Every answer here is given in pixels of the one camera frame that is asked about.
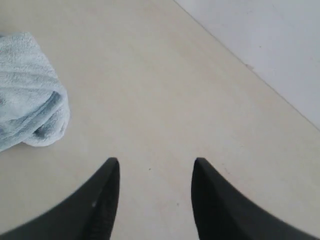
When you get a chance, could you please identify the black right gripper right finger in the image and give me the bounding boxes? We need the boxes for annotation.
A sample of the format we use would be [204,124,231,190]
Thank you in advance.
[191,157,315,240]

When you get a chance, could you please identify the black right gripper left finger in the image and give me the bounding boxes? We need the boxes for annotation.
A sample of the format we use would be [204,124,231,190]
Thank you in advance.
[0,157,120,240]

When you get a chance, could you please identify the light blue terry towel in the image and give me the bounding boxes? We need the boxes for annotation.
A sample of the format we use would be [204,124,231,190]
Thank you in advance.
[0,32,70,151]

